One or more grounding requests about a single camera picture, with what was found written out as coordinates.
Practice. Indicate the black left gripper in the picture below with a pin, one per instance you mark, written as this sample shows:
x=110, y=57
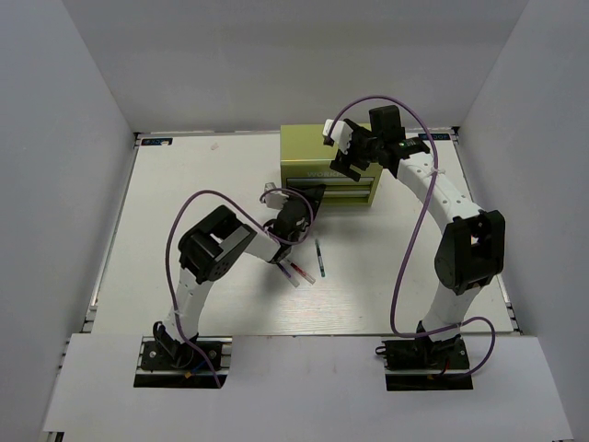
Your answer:
x=316, y=192

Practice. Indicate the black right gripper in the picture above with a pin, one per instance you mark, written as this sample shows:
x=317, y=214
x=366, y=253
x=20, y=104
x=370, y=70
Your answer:
x=342, y=165

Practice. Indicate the green bottom drawer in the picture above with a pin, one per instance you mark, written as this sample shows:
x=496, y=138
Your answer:
x=346, y=197

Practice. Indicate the green drawer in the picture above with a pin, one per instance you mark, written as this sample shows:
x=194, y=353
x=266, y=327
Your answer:
x=364, y=183
x=346, y=197

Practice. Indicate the green top drawer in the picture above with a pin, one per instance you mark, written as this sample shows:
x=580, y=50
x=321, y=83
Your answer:
x=364, y=183

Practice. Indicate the green capped clear pen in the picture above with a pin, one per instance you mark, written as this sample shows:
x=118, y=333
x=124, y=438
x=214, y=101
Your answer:
x=321, y=265

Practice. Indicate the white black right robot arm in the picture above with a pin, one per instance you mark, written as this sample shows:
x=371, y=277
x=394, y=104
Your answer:
x=471, y=250

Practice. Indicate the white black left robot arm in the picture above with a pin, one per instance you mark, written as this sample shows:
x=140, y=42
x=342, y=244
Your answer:
x=209, y=249

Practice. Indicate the green metal tool chest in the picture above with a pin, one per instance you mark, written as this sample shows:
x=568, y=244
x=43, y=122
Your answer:
x=302, y=154

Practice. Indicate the red ink clear pen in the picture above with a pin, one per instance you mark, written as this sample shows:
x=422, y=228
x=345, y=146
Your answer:
x=307, y=276

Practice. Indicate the blue right corner label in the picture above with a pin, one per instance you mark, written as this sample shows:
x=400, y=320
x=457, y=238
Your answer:
x=436, y=136

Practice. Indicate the blue corner label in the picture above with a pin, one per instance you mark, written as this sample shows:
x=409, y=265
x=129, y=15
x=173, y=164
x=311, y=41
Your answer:
x=436, y=136
x=156, y=141

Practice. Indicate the purple ink clear pen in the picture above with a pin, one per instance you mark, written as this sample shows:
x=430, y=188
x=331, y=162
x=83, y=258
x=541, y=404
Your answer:
x=292, y=280

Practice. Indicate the blue left corner label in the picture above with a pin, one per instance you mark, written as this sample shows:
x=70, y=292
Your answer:
x=156, y=141

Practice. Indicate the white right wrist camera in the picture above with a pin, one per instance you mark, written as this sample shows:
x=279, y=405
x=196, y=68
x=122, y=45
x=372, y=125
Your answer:
x=337, y=133

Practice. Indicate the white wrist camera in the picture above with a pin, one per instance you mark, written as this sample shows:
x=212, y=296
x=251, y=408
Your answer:
x=273, y=198
x=337, y=133

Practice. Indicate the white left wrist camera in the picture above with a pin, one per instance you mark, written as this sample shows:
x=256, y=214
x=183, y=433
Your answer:
x=273, y=198

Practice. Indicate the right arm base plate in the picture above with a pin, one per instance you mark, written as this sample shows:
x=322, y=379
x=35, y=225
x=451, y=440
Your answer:
x=419, y=365

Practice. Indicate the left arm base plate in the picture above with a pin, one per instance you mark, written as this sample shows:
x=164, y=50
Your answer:
x=156, y=369

